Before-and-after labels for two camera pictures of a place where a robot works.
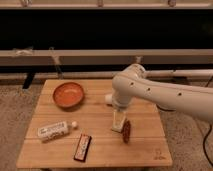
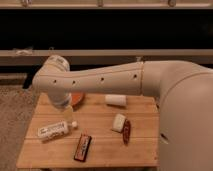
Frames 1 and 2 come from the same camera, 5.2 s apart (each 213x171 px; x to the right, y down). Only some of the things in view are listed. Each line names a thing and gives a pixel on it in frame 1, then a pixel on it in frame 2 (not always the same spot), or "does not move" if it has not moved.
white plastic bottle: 53,131 does not move
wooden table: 72,127 does not move
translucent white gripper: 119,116 to 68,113
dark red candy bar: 82,147 does not move
